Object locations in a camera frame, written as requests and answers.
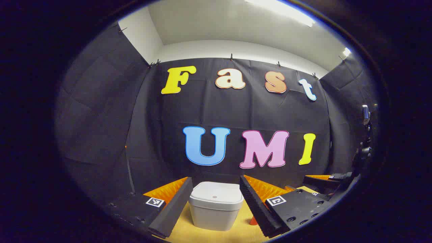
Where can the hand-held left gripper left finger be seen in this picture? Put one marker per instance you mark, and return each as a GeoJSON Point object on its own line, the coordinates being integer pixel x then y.
{"type": "Point", "coordinates": [175, 209]}

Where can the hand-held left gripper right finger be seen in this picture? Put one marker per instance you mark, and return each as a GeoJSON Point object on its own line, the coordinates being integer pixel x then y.
{"type": "Point", "coordinates": [254, 206]}

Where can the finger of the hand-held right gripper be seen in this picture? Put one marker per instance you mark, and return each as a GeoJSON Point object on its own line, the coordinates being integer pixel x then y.
{"type": "Point", "coordinates": [329, 182]}
{"type": "Point", "coordinates": [320, 195]}

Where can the red pop can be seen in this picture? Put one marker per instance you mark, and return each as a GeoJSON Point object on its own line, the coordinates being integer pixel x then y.
{"type": "Point", "coordinates": [253, 221]}

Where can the white desktop garbage bin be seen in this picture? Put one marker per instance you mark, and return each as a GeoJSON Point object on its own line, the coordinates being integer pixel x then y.
{"type": "Point", "coordinates": [216, 206]}

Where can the wooden desktop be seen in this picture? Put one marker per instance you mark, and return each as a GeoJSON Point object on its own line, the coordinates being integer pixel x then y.
{"type": "Point", "coordinates": [216, 237]}

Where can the black backdrop cloth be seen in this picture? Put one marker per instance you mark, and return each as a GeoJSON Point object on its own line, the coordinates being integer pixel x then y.
{"type": "Point", "coordinates": [236, 111]}

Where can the small ceiling light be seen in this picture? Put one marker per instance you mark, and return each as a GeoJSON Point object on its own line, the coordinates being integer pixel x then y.
{"type": "Point", "coordinates": [346, 52]}

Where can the long ceiling light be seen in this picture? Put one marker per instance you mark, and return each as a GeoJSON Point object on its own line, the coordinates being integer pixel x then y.
{"type": "Point", "coordinates": [283, 11]}

